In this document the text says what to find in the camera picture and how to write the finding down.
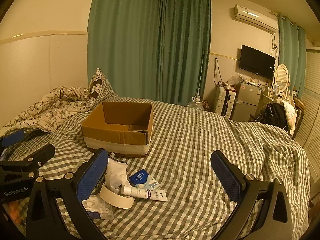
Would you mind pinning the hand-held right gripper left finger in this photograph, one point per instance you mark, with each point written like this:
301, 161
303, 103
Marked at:
90, 180

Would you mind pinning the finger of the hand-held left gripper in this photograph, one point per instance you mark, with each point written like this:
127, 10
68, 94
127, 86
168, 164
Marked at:
11, 138
37, 155

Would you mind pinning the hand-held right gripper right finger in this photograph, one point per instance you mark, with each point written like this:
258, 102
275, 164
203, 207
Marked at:
226, 176

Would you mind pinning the cream masking tape roll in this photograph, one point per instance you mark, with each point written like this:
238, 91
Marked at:
110, 197

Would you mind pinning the white sock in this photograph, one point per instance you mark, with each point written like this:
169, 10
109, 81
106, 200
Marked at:
115, 173

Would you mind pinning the clear cotton swab packet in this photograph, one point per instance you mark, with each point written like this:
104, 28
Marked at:
97, 206

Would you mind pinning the blue tissue packet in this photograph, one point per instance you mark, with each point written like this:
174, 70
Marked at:
140, 177

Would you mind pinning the brown cardboard box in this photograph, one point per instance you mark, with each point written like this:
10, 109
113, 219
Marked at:
117, 135

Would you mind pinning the white cream tube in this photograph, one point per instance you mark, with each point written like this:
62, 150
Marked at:
147, 194

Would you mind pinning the floral white blanket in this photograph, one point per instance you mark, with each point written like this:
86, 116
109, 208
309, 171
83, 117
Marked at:
50, 105

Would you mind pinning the dark patterned bag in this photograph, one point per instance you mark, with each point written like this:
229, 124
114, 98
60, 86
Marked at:
207, 105

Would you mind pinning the white suitcase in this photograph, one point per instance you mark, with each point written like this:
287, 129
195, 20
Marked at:
223, 101

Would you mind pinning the clear water jug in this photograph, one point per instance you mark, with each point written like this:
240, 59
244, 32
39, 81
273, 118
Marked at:
195, 103

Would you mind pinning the silver fridge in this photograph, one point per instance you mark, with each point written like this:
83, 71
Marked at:
246, 100

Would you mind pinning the white jacket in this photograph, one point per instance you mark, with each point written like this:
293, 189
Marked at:
290, 115

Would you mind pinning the cream dressing table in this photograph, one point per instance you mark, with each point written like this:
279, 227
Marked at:
268, 97

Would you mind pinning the brown patterned pillow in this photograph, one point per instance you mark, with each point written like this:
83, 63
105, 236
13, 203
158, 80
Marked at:
96, 86

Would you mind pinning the clear plastic bag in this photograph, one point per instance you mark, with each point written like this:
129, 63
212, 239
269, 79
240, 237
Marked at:
233, 78

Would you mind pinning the white pole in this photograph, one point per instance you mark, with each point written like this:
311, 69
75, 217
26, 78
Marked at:
200, 72

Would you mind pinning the white louvered door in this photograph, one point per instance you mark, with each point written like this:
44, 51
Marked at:
310, 100

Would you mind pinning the white oval mirror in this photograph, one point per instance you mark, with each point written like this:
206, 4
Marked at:
282, 77

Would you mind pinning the green corner curtain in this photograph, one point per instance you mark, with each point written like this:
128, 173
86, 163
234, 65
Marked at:
185, 47

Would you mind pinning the green window curtain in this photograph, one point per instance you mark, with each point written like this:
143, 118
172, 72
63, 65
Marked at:
291, 55

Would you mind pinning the wide green curtain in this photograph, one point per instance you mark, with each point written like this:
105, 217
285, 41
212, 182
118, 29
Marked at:
125, 42

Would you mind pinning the white air conditioner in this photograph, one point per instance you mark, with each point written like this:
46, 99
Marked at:
256, 17

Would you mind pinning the black wall television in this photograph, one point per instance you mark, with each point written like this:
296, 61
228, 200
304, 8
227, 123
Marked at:
256, 61

